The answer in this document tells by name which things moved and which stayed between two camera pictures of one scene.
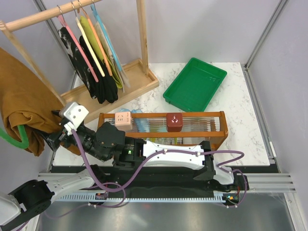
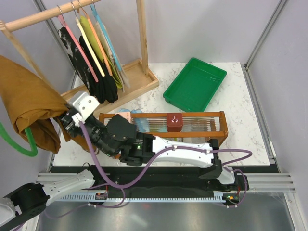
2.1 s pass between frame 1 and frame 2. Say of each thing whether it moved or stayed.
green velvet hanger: moved
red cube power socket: stayed
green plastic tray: stayed
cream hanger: stayed
